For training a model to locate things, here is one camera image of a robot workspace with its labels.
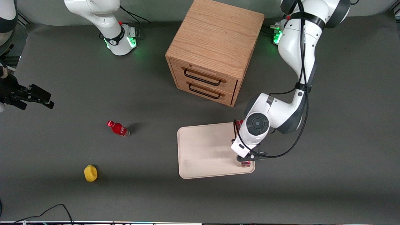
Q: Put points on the beige plastic tray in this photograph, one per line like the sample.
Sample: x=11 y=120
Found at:
x=206 y=150

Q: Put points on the yellow lemon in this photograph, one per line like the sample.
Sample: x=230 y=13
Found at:
x=90 y=173

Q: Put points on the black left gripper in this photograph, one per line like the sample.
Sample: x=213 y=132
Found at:
x=257 y=148

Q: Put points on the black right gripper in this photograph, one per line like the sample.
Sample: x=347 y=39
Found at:
x=9 y=88

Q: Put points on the red cookie box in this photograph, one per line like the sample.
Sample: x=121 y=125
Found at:
x=246 y=164

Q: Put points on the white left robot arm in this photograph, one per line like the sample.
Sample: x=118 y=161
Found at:
x=297 y=50

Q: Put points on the small red drink bottle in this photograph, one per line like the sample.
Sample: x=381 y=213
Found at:
x=118 y=128

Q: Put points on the wooden two-drawer cabinet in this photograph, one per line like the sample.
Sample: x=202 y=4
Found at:
x=215 y=40

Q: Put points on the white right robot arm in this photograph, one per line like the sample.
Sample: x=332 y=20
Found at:
x=116 y=37

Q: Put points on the aluminium frame rail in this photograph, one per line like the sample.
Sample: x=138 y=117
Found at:
x=23 y=20

